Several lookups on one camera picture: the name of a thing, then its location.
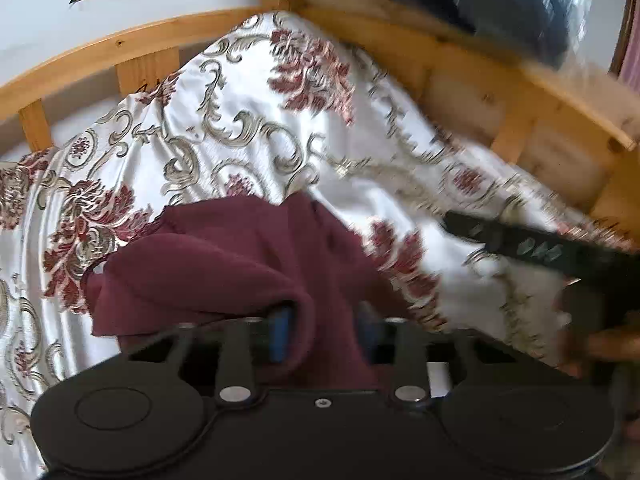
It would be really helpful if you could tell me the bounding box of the maroon knit sweater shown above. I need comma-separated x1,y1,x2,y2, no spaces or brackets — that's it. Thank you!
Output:
82,193,405,389

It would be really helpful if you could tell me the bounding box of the floral satin bedspread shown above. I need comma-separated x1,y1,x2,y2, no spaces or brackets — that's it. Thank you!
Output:
1,12,630,479

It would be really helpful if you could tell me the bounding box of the wooden bed frame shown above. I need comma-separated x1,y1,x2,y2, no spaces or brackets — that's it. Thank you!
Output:
1,0,639,236

